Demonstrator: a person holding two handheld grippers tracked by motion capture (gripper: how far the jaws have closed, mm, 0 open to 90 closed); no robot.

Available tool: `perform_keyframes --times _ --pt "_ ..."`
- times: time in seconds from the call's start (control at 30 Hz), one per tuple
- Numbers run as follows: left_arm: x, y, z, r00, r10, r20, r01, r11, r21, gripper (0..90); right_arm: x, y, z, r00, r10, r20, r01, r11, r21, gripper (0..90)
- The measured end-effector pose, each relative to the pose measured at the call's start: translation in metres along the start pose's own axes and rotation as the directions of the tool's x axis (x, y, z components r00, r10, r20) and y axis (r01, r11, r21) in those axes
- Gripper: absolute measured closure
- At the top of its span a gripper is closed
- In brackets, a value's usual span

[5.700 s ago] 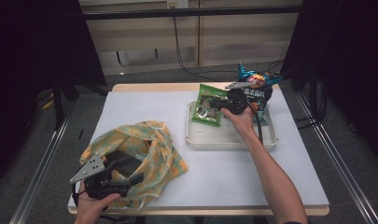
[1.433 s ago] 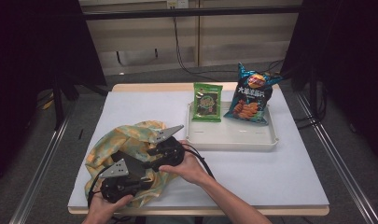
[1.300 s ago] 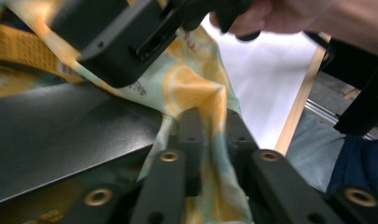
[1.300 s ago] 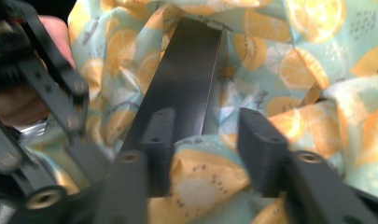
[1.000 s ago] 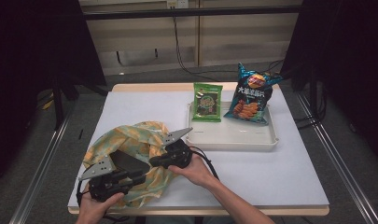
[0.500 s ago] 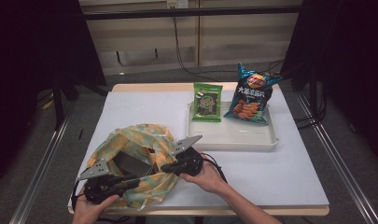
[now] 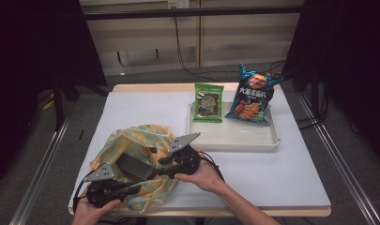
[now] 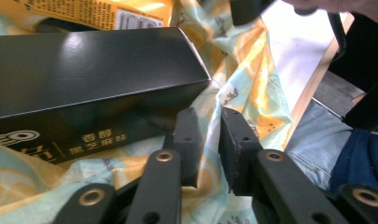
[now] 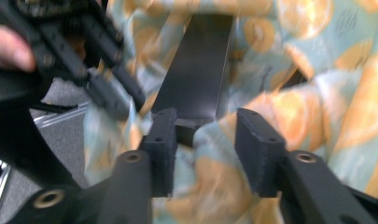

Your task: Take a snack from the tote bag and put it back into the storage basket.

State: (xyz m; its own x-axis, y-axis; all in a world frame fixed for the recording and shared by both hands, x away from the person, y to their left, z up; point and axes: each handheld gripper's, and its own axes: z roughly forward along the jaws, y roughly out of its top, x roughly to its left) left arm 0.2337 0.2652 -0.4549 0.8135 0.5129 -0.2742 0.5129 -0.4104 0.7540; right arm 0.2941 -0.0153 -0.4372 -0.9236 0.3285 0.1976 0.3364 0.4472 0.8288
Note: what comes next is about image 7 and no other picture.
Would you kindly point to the person's left hand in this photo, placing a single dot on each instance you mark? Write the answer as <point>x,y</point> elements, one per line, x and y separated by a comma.
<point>90,215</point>

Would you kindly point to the white plastic tray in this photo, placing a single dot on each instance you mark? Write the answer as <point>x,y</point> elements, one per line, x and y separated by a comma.
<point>240,137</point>

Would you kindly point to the green seaweed snack packet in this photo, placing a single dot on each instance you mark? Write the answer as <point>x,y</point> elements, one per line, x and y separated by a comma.
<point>208,103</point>

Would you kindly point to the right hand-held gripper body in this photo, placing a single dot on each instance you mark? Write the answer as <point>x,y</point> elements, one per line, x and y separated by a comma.
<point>186,162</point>

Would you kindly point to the aluminium rail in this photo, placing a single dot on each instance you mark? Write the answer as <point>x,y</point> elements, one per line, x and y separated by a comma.
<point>37,175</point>
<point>341,162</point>

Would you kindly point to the fruit print fabric bag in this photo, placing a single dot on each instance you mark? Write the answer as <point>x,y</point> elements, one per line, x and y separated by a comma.
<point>137,137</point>

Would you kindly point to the person's right hand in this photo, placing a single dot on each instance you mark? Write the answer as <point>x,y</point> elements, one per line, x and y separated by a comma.
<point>206,178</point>

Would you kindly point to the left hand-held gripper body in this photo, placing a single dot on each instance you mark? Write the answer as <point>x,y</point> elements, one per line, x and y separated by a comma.
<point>100,190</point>

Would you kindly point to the white wall socket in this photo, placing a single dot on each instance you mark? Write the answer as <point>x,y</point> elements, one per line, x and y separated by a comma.
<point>178,3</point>

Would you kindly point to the black box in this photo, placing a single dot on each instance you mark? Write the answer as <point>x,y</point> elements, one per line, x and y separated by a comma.
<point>136,167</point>

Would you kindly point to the black horizontal bar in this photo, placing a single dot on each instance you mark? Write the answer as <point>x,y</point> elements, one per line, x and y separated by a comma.
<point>209,12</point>

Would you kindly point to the yellow tape piece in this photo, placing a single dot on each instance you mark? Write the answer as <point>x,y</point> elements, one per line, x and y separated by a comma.
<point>48,105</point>

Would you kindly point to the blue potato chips packet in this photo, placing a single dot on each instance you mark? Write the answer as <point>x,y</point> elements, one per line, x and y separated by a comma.
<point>250,100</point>

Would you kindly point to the dark curtain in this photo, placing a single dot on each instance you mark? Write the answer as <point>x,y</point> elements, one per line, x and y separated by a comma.
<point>28,47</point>
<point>350,62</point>

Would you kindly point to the black metal stand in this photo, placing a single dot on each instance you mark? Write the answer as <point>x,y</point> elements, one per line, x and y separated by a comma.
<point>57,106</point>

